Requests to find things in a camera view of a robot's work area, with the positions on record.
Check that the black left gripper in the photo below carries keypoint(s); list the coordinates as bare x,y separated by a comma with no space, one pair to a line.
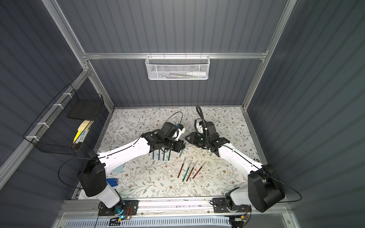
176,144

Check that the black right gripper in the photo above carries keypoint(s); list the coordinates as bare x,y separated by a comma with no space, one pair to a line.
195,138

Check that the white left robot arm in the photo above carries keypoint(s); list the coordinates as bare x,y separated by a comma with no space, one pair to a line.
92,174

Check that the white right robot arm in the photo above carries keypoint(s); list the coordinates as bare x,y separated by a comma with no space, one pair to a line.
263,189

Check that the white tube in basket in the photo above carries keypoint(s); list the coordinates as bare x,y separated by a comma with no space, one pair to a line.
199,74

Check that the blue stapler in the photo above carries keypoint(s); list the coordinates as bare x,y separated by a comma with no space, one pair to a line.
113,182

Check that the black notebook in basket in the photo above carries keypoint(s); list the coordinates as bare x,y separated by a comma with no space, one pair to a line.
84,110

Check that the yellow sticky note pad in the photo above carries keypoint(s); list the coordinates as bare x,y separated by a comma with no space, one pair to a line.
82,131

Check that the white ventilated front panel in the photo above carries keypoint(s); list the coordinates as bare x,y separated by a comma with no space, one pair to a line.
149,222

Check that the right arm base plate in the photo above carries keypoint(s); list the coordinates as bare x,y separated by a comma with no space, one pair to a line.
223,205

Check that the white wire mesh basket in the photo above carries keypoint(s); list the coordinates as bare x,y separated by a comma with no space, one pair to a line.
174,67

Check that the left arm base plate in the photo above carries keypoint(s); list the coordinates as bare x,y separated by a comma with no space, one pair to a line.
125,208

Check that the black wire wall basket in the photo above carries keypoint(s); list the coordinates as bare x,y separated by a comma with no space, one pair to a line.
54,132

